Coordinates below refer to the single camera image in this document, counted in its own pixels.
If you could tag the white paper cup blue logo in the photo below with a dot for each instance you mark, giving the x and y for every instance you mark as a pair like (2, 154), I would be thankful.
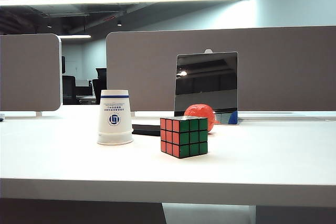
(114, 111)
(115, 138)

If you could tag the black flat phone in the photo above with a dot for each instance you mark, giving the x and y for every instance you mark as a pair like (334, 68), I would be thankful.
(145, 130)

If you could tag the Rubik's cube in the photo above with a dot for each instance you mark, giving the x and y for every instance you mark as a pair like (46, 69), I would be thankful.
(183, 137)

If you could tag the silver framed standing mirror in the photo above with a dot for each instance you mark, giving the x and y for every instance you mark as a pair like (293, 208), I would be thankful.
(207, 82)

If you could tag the short ceiling light strip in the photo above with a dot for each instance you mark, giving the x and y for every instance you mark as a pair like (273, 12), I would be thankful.
(76, 36)

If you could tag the long brown desk partition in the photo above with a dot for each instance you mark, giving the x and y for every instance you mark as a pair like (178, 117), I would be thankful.
(283, 69)

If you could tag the short brown desk partition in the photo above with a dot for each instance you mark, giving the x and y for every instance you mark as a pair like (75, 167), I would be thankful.
(29, 72)

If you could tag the small grey object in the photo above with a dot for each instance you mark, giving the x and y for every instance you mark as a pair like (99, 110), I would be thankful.
(1, 117)

